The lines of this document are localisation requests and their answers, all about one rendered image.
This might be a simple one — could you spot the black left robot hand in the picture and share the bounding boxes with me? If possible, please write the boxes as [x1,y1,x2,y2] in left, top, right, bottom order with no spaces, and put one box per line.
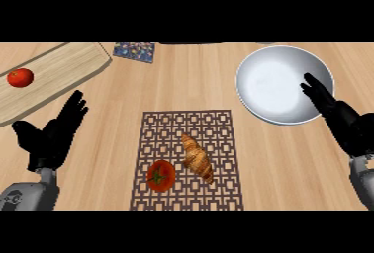
[10,89,90,173]

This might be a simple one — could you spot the golden brown croissant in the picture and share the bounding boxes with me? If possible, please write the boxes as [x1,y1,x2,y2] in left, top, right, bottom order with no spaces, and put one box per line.
[180,132,216,185]

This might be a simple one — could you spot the small red apple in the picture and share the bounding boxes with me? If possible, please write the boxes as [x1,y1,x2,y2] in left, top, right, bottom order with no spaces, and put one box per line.
[6,67,35,89]

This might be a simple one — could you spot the pale wooden cutting board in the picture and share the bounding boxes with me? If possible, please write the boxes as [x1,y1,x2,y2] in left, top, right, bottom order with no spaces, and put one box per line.
[0,42,114,127]

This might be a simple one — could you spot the red tomato with green stem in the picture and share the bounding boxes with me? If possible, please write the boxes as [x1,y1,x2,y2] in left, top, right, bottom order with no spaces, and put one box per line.
[146,159,177,193]

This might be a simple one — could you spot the colourful patterned blue square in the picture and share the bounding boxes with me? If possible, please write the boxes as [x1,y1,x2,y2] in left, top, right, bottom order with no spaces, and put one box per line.
[111,42,156,64]

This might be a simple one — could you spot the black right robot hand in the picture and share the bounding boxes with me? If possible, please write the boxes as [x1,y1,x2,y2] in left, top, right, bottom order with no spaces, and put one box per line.
[300,72,374,158]

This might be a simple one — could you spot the brown patterned placemat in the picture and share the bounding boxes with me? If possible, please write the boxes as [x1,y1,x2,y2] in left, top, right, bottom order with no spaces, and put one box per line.
[128,110,245,211]

